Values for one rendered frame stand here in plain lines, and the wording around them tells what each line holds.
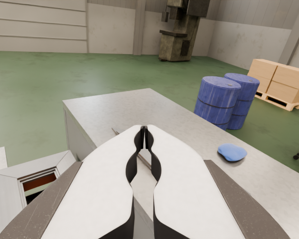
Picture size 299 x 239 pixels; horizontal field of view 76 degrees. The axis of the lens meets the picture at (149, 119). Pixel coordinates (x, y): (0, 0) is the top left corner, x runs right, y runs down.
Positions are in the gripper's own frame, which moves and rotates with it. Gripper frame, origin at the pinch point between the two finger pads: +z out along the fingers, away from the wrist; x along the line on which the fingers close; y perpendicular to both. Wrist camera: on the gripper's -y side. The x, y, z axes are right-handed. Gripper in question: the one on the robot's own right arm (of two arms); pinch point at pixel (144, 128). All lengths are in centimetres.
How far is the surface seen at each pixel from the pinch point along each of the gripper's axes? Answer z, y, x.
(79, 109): 79, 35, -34
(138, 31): 799, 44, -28
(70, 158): 65, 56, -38
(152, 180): 34, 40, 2
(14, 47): 633, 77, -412
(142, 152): 45, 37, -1
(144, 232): 23, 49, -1
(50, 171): 57, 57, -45
